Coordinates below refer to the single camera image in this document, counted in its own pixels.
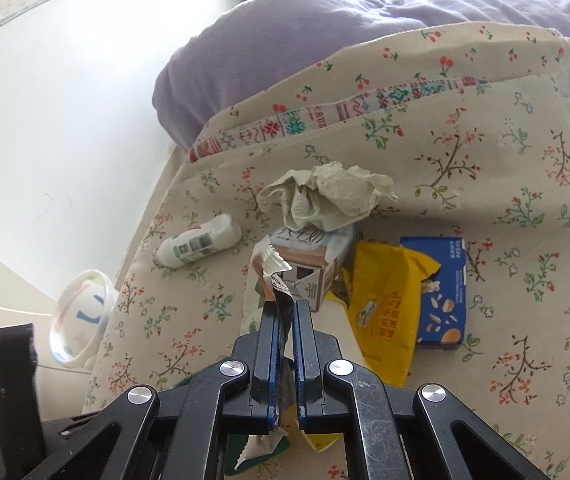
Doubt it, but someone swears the yellow snack bag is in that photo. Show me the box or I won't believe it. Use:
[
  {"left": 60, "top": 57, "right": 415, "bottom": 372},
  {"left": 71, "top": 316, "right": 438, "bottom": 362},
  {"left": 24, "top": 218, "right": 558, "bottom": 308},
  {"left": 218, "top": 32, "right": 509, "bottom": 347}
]
[{"left": 343, "top": 240, "right": 440, "bottom": 387}]

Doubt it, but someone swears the crinkled foil snack wrapper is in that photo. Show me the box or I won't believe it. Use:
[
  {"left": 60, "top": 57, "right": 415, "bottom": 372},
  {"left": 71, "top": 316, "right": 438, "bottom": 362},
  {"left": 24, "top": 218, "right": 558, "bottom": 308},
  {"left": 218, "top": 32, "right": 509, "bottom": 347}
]
[{"left": 234, "top": 236, "right": 294, "bottom": 472}]

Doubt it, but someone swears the blue cracker box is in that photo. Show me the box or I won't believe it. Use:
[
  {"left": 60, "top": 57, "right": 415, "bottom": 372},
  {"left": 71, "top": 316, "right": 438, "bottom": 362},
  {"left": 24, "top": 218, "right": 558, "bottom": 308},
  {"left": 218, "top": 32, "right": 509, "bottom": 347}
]
[{"left": 400, "top": 236, "right": 468, "bottom": 349}]

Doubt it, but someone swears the white cartoon trash bin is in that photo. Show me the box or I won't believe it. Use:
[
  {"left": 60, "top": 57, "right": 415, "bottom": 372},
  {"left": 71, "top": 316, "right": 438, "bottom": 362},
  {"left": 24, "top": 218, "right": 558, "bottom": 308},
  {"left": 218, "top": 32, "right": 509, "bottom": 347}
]
[{"left": 48, "top": 270, "right": 119, "bottom": 370}]

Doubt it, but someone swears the brown white milk carton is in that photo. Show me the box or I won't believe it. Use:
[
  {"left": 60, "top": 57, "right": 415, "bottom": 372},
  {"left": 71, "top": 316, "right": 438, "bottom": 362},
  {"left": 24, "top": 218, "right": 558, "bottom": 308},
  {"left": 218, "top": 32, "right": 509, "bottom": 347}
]
[{"left": 270, "top": 226, "right": 355, "bottom": 312}]

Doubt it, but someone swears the small white yogurt bottle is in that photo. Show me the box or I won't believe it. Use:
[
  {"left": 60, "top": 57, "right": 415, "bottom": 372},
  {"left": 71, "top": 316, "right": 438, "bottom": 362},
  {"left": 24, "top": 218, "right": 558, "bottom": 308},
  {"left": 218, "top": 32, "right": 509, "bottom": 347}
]
[{"left": 154, "top": 214, "right": 242, "bottom": 269}]

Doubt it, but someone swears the crumpled greenish tissue paper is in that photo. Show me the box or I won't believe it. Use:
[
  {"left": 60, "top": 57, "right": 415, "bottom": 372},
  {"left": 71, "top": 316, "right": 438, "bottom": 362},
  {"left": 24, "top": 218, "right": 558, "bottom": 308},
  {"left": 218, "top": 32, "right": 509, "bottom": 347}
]
[{"left": 257, "top": 162, "right": 398, "bottom": 232}]

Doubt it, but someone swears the purple blanket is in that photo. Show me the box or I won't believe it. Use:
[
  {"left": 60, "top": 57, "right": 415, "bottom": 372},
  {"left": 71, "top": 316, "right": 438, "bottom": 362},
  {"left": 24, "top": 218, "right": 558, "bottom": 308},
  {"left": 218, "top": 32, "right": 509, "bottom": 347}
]
[{"left": 153, "top": 0, "right": 570, "bottom": 150}]

